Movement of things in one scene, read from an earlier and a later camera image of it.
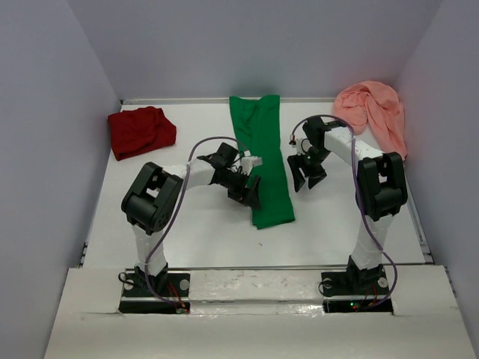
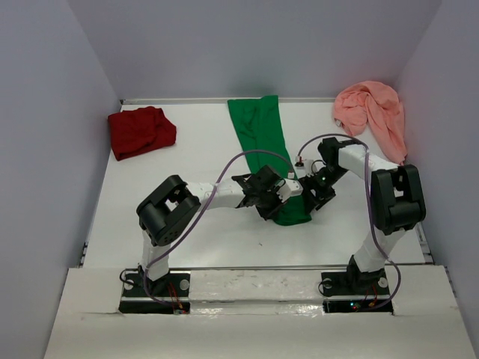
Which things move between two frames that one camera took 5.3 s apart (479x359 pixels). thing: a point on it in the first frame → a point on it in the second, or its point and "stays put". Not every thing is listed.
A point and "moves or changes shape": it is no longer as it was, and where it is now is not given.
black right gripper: (306, 169) → (316, 198)
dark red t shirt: (138, 130) stays put
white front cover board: (258, 313) stays put
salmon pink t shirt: (378, 105) stays put
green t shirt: (260, 130) moves or changes shape
